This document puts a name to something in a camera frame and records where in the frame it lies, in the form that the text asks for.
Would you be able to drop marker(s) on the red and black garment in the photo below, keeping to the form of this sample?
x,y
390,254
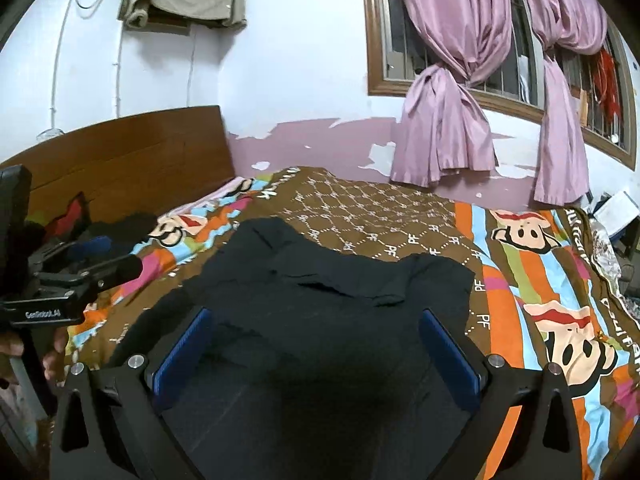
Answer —
x,y
75,215

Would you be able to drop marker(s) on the person's left hand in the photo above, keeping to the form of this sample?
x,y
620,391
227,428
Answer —
x,y
52,362

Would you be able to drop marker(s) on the white wall socket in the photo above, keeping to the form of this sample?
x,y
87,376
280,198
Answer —
x,y
50,134

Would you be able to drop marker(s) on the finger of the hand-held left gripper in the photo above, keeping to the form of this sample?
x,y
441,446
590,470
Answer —
x,y
95,247
115,267

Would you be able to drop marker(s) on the wooden headboard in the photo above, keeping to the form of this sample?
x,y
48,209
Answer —
x,y
140,155

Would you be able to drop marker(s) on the silver patterned cloth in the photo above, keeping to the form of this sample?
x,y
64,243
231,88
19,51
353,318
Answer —
x,y
605,255

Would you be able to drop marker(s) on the narrow pink curtain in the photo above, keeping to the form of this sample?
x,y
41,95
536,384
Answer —
x,y
560,150

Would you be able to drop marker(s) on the printed brown cartoon blanket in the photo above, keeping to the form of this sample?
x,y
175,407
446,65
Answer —
x,y
400,215

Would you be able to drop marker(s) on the white wall conduit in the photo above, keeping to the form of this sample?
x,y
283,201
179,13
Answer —
x,y
118,75

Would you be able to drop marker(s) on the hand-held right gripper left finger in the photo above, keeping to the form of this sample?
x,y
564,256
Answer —
x,y
182,365

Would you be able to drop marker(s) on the white paper box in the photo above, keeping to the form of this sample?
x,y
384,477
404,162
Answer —
x,y
612,210

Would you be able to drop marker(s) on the wide pink curtain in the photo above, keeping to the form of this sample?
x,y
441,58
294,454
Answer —
x,y
440,125

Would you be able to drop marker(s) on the red hanging ornament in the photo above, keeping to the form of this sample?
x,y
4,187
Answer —
x,y
607,85

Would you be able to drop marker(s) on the wooden window frame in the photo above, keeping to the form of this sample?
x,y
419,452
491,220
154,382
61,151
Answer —
x,y
372,60

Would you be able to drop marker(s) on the dark padded coat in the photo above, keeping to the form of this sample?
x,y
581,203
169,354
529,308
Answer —
x,y
127,227

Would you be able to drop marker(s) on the black jacket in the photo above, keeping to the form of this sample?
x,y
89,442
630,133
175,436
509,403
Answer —
x,y
325,335

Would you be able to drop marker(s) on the brown wall box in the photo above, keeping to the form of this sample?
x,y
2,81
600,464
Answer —
x,y
165,22

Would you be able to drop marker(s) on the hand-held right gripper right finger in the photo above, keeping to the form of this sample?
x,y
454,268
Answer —
x,y
452,365

